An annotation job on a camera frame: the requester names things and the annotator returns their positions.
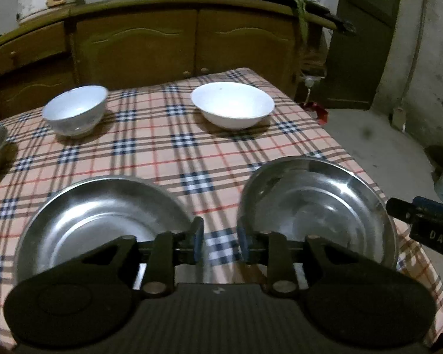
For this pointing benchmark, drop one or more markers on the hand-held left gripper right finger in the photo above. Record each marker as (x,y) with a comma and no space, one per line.
(243,244)

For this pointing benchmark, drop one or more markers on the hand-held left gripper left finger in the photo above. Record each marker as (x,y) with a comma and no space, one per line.
(197,241)

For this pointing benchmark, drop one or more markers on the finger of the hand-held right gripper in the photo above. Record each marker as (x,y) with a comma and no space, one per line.
(406,208)

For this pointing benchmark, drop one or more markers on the steel bowl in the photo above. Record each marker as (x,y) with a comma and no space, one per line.
(317,206)
(96,217)

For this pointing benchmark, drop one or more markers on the wide white bowl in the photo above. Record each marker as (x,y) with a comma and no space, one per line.
(232,105)

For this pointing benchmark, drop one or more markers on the deep white bowl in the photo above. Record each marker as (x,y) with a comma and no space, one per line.
(75,108)

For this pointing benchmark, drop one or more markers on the plaid tablecloth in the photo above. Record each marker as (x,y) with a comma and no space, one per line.
(151,147)

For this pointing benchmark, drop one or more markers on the white plug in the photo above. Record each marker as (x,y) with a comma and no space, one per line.
(312,81)

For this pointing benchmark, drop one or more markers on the green door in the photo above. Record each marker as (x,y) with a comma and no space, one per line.
(358,51)

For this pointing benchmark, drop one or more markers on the thin wooden stick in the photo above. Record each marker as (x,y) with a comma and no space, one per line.
(419,44)

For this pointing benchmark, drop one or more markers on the wooden cabinet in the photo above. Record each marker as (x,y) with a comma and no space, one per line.
(140,48)

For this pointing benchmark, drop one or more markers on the green vegetable bunch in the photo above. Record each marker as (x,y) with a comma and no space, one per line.
(299,7)

